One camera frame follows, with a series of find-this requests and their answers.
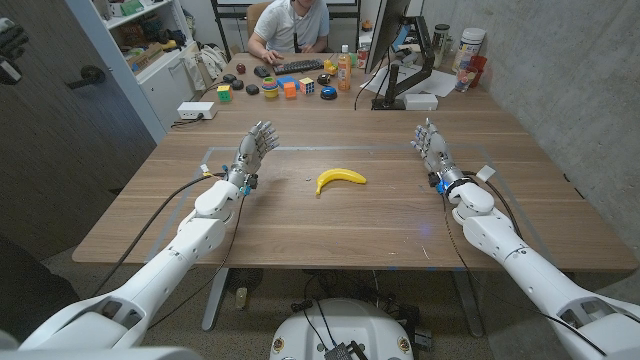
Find white canister with label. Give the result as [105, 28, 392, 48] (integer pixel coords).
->
[451, 26, 488, 74]

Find white power strip box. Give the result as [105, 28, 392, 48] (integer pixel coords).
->
[176, 100, 218, 121]

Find wooden chair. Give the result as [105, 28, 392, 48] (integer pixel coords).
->
[245, 0, 274, 39]

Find black door handle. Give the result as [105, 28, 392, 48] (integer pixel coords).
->
[66, 64, 107, 92]

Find red plastic cup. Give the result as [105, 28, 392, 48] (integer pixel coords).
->
[468, 54, 489, 89]

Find dark jar with lid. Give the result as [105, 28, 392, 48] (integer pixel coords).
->
[431, 22, 452, 69]

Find white robot torso base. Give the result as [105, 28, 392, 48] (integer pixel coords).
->
[269, 297, 415, 360]

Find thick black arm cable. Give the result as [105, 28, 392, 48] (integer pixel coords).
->
[461, 170, 524, 241]
[91, 171, 228, 298]

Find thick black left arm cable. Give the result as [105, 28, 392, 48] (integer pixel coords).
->
[91, 171, 228, 298]

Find black floor fan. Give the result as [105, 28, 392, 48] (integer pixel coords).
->
[226, 267, 265, 294]

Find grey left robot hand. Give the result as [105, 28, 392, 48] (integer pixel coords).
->
[226, 119, 281, 189]

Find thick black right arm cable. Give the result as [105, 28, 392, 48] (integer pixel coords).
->
[461, 170, 524, 241]

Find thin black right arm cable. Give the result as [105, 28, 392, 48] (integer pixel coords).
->
[441, 193, 609, 358]

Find white flat box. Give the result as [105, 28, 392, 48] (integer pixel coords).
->
[403, 92, 440, 112]

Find black box on torso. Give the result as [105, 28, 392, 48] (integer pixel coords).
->
[323, 340, 370, 360]

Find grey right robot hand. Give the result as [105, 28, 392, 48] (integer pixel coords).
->
[410, 117, 467, 194]

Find yellow toy banana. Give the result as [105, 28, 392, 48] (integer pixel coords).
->
[314, 167, 368, 196]

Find grey table leg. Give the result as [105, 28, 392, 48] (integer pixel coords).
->
[451, 269, 486, 339]
[200, 267, 232, 333]

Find person in grey shirt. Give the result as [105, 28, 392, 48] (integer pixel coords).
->
[246, 0, 331, 65]

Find white shelf cabinet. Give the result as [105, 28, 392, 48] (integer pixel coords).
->
[64, 0, 202, 145]

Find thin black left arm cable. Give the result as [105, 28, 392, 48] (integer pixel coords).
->
[146, 191, 248, 332]

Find white cloth bag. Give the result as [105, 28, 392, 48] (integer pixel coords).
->
[180, 43, 229, 92]

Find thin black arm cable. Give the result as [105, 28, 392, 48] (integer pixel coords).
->
[441, 193, 609, 358]
[146, 191, 248, 332]

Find orange juice bottle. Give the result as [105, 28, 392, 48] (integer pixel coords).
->
[336, 44, 353, 93]

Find clear drinking glass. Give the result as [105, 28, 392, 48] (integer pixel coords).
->
[454, 65, 479, 94]

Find white paper sheets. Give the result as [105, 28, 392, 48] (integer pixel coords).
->
[359, 63, 458, 99]

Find black keyboard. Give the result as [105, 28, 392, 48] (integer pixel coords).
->
[272, 58, 326, 77]

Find black computer monitor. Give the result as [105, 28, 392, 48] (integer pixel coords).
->
[364, 0, 413, 75]

